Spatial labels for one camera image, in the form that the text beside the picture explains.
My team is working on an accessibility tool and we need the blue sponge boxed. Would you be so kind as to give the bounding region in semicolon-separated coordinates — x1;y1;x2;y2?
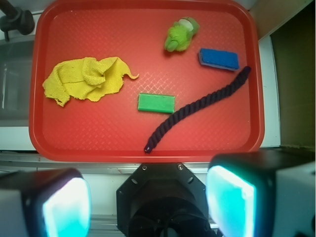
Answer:
198;48;240;71

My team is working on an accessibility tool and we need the dark purple rope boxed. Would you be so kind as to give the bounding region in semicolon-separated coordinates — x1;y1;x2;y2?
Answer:
144;66;252;155

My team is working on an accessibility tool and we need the grey sink faucet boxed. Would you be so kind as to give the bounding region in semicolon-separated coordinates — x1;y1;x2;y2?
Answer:
0;0;35;42

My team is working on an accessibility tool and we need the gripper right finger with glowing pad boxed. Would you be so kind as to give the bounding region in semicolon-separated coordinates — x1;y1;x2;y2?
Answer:
206;151;316;237

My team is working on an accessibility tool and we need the red plastic tray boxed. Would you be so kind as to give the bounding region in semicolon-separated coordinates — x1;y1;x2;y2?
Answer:
29;0;264;163

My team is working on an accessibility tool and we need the yellow crumpled cloth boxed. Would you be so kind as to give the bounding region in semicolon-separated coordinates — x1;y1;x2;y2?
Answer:
42;57;139;107

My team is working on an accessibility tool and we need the green plush toy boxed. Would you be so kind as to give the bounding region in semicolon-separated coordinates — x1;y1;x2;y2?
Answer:
164;17;200;52

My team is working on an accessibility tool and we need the green rectangular block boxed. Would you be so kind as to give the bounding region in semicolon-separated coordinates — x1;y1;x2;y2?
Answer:
138;93;175;114

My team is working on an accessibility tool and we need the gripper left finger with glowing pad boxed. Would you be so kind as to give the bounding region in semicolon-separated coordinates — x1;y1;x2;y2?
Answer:
0;168;91;237

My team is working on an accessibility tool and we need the brown cardboard panel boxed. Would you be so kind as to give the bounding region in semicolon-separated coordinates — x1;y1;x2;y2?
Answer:
271;2;316;149

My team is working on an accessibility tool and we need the grey sink basin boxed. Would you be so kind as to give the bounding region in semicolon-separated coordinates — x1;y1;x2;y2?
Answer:
0;40;34;127

